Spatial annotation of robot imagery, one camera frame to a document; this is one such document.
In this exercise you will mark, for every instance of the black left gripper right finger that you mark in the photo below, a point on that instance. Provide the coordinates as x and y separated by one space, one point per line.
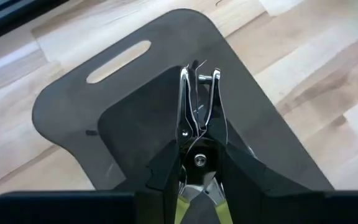
291 208

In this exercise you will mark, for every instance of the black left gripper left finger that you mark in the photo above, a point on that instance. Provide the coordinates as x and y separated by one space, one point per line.
89 208

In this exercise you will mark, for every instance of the pale green block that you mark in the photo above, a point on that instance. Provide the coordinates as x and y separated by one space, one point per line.
200 160

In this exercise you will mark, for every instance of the dark grey plastic bin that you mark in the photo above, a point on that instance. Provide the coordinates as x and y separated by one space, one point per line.
135 102

